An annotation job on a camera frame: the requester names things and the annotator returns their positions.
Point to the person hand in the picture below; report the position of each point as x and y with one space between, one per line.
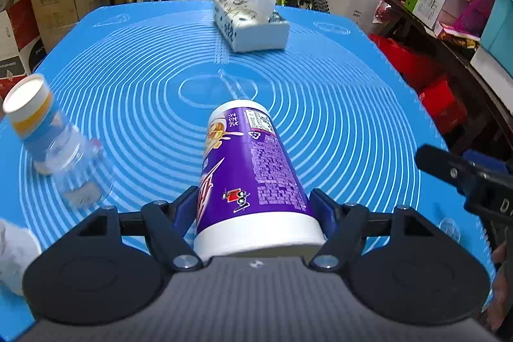
496 310

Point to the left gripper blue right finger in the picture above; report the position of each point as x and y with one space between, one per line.
343 226

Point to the blue yellow paper cup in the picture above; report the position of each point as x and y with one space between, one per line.
47 134

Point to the red shopping bag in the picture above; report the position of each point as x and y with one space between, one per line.
424 74

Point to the purple paper cup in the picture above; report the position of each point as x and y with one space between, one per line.
250 201

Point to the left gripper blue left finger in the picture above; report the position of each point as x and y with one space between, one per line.
166 225

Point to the teal storage box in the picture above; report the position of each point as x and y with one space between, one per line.
497 38

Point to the blue silicone mat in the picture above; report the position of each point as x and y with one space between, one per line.
144 78

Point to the white tissue box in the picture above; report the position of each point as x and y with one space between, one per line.
251 25

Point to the red white cardboard box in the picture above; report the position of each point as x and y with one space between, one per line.
22 48

